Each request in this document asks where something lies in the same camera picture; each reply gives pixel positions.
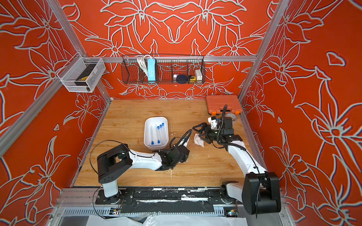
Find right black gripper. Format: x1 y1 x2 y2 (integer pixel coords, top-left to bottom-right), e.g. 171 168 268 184
193 123 224 145

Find white wipe cloth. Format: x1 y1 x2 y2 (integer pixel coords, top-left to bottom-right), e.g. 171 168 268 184
194 134 204 147

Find test tube blue cap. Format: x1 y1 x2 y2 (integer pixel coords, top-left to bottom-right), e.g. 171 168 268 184
160 122 166 139
155 125 161 144
150 125 154 145
157 125 163 140

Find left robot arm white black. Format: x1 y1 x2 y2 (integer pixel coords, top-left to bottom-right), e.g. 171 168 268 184
97 130 192 198

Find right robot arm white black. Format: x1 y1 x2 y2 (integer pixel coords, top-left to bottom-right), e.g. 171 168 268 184
192 116 281 215

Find clear tape roll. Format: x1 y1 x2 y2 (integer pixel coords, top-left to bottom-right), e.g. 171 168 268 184
227 113 237 122

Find white plastic tray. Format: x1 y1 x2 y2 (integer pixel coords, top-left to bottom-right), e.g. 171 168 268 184
144 117 169 150

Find orange tool case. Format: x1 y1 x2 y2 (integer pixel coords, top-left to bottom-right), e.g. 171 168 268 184
206 95 242 116

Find white small box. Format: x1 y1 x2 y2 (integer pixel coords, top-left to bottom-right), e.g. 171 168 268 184
195 69 203 81

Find dark round object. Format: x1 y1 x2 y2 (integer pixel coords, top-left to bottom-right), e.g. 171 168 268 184
176 74 189 84

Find light blue box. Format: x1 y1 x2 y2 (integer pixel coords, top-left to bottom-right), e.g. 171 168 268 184
147 58 156 83

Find black wire basket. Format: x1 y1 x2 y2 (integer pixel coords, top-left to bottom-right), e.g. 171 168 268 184
121 54 206 85

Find white cable bundle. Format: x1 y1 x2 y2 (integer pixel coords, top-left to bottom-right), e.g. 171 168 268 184
137 56 150 78

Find clear acrylic wall box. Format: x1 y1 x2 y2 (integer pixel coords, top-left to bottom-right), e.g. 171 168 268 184
57 57 106 93

